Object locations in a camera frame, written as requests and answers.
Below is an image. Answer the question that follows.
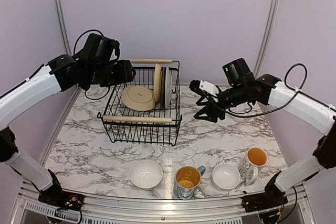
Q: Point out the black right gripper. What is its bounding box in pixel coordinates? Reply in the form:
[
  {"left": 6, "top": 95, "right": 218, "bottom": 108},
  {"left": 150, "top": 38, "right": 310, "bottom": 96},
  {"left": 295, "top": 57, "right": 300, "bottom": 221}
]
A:
[{"left": 194, "top": 82, "right": 248, "bottom": 122}]

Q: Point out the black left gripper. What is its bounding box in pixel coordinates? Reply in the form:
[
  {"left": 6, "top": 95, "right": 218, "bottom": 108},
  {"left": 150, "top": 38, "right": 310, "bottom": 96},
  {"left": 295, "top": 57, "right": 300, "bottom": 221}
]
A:
[{"left": 85, "top": 58, "right": 137, "bottom": 87}]

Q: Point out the cream bird pattern plate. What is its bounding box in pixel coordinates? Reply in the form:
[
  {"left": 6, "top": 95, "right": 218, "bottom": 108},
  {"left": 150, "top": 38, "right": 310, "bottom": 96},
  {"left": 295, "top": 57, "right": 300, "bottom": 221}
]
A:
[{"left": 121, "top": 86, "right": 155, "bottom": 111}]

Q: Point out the pale yellow round plate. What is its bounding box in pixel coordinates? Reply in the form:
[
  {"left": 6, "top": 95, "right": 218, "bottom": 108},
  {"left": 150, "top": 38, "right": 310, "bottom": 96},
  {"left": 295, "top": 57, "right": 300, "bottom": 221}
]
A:
[{"left": 154, "top": 63, "right": 162, "bottom": 102}]

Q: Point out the black wire dish rack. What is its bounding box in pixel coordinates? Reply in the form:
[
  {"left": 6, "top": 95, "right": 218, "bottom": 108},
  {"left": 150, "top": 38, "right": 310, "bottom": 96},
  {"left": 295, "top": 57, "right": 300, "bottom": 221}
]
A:
[{"left": 97, "top": 59, "right": 182, "bottom": 146}]

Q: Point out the red and teal plate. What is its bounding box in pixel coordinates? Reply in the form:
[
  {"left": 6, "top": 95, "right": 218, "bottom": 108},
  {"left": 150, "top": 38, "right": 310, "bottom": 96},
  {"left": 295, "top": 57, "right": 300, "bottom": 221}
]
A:
[{"left": 165, "top": 68, "right": 172, "bottom": 108}]

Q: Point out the large white bowl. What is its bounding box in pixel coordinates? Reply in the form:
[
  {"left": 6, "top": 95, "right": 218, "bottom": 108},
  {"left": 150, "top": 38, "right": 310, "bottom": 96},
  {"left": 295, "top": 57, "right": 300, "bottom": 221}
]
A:
[{"left": 129, "top": 159, "right": 163, "bottom": 190}]

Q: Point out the grey reindeer plate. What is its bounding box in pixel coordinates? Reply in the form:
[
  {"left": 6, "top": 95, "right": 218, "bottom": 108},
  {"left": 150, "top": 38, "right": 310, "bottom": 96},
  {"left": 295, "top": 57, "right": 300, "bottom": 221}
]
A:
[{"left": 160, "top": 67, "right": 167, "bottom": 109}]

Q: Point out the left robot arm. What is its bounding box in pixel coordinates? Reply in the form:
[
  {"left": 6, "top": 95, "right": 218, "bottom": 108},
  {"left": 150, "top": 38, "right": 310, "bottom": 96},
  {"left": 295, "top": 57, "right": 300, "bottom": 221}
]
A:
[{"left": 1, "top": 30, "right": 135, "bottom": 206}]

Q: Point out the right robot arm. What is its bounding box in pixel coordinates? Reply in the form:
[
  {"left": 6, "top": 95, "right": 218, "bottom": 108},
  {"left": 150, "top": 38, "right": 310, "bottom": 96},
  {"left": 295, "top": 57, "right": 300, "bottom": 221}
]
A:
[{"left": 190, "top": 58, "right": 335, "bottom": 212}]

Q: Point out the small white bowl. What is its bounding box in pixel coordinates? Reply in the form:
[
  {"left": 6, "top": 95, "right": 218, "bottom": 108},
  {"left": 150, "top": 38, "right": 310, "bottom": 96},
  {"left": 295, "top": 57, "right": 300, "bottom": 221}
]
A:
[{"left": 212, "top": 163, "right": 240, "bottom": 190}]

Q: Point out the white patterned mug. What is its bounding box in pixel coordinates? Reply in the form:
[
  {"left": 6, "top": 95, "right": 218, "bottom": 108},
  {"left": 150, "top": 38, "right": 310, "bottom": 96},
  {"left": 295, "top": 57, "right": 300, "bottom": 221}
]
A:
[{"left": 238, "top": 147, "right": 268, "bottom": 185}]

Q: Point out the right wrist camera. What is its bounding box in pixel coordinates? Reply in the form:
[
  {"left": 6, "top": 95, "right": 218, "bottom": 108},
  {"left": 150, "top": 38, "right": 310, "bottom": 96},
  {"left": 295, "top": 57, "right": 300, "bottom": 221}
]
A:
[{"left": 189, "top": 80, "right": 219, "bottom": 98}]

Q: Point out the blue handled mug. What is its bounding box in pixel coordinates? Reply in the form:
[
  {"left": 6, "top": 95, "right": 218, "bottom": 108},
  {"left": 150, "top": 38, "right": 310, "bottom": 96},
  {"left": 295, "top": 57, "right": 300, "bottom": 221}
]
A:
[{"left": 173, "top": 165, "right": 206, "bottom": 200}]

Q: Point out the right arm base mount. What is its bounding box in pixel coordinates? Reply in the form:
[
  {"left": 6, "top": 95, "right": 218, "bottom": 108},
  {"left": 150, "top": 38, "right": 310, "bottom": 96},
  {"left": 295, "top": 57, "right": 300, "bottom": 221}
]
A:
[{"left": 241, "top": 192, "right": 288, "bottom": 212}]

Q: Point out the left aluminium frame post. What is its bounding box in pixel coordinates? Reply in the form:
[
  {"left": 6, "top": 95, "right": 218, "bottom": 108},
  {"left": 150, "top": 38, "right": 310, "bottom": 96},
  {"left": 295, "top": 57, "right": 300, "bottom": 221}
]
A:
[{"left": 54, "top": 0, "right": 71, "bottom": 55}]

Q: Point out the aluminium frame post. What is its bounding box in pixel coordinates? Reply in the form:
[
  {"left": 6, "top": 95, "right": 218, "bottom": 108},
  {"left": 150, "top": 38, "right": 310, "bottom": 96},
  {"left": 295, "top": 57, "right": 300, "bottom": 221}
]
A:
[
  {"left": 54, "top": 0, "right": 71, "bottom": 55},
  {"left": 254, "top": 0, "right": 279, "bottom": 76}
]

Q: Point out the aluminium front rail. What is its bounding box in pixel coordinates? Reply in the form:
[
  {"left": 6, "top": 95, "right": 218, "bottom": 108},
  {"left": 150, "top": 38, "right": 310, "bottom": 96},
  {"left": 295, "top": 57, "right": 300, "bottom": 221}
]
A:
[{"left": 9, "top": 184, "right": 315, "bottom": 223}]

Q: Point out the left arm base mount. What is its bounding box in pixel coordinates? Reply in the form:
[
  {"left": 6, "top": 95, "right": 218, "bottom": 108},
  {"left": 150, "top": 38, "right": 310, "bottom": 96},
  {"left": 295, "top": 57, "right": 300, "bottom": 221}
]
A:
[{"left": 38, "top": 191, "right": 84, "bottom": 211}]

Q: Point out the right aluminium frame post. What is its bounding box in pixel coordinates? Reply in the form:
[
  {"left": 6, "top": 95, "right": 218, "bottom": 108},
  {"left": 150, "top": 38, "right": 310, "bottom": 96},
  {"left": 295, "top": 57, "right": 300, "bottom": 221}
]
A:
[{"left": 254, "top": 0, "right": 279, "bottom": 76}]

